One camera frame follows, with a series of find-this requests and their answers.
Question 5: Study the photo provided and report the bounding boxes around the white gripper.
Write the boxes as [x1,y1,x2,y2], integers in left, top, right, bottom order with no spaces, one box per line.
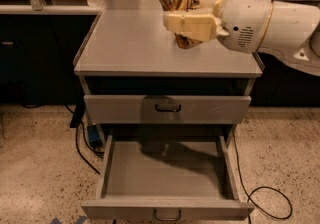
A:
[163,0,272,53]

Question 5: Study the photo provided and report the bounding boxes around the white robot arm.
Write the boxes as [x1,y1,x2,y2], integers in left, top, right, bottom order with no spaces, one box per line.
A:
[163,0,320,76]

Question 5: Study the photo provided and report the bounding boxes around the grey metal drawer cabinet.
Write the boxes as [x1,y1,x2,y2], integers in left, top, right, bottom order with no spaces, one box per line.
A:
[75,0,262,138]

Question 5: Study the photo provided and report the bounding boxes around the closed upper grey drawer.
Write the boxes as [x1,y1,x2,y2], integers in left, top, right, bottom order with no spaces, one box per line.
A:
[84,95,251,125]

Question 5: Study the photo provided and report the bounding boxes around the open middle grey drawer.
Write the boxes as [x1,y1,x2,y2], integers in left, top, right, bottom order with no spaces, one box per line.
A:
[81,137,254,222]

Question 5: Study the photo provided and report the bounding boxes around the blue power adapter box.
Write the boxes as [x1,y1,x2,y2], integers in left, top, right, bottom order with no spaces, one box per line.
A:
[87,125,102,148]

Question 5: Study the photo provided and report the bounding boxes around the black cable left floor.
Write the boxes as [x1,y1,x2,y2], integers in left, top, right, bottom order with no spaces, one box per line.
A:
[20,102,105,176]

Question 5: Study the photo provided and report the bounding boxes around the black counter with white rail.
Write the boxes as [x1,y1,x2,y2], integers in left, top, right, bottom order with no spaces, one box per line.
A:
[0,14,320,106]

